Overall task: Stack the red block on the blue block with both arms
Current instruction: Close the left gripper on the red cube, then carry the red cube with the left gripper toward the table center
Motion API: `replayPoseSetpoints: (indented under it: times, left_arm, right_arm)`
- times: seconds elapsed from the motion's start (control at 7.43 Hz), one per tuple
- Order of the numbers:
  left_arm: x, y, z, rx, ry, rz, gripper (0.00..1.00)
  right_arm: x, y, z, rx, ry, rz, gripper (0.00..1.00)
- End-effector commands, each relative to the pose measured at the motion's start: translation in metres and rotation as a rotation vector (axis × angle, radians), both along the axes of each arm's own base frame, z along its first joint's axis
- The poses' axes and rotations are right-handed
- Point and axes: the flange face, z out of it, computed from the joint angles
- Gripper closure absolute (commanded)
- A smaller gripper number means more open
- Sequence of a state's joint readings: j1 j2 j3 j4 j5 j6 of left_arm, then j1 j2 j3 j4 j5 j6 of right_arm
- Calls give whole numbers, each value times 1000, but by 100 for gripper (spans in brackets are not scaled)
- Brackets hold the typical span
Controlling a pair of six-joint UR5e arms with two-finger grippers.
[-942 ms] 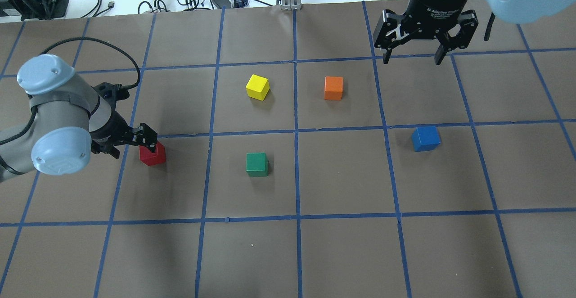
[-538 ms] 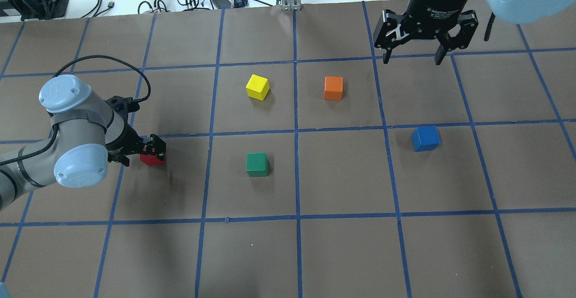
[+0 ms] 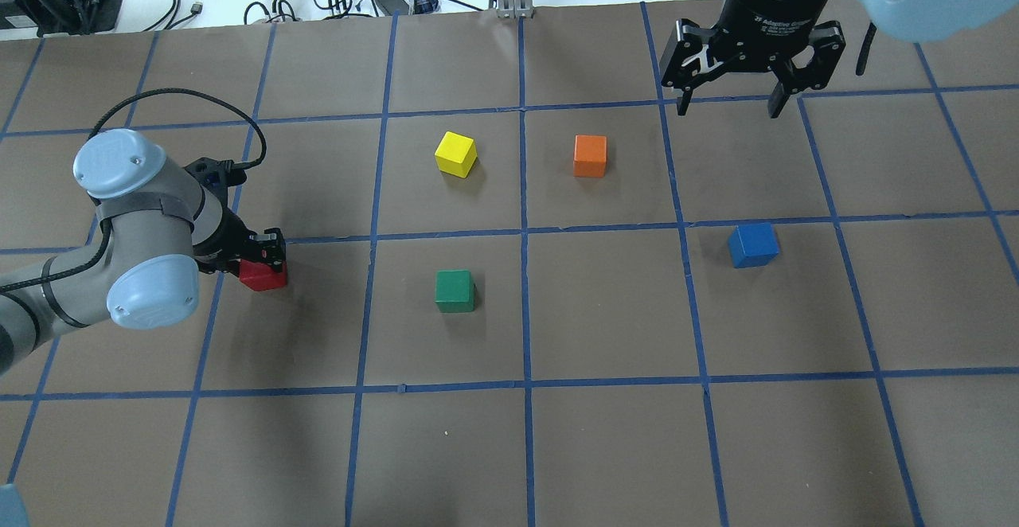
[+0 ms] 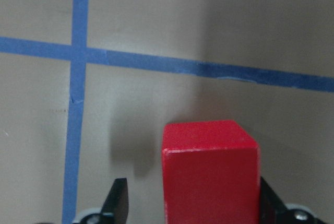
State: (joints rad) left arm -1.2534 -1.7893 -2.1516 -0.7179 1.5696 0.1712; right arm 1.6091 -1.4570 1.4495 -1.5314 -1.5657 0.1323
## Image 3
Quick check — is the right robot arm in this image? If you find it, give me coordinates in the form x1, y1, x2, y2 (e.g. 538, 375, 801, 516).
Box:
658, 0, 1017, 117

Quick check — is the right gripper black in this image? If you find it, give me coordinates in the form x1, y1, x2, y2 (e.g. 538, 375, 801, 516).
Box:
659, 0, 845, 119

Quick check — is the blue wooden block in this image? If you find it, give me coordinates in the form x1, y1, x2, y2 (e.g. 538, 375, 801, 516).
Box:
727, 222, 780, 269

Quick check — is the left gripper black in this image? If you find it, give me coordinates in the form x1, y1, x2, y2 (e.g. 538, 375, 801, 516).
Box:
193, 209, 287, 275

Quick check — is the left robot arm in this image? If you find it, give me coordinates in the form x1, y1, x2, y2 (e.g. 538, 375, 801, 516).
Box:
1, 129, 287, 372

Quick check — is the green wooden block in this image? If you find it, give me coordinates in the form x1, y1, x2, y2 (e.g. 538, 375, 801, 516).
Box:
434, 269, 476, 314

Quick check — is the braided black cable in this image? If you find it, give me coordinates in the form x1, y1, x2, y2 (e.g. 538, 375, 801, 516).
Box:
0, 92, 267, 297

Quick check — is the orange wooden block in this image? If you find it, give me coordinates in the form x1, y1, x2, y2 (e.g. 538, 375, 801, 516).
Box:
572, 135, 608, 178

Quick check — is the yellow wooden block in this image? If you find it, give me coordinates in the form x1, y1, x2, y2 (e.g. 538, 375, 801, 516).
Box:
434, 131, 478, 178

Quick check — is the red wooden block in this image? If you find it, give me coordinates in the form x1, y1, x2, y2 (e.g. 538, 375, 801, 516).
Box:
239, 260, 288, 291

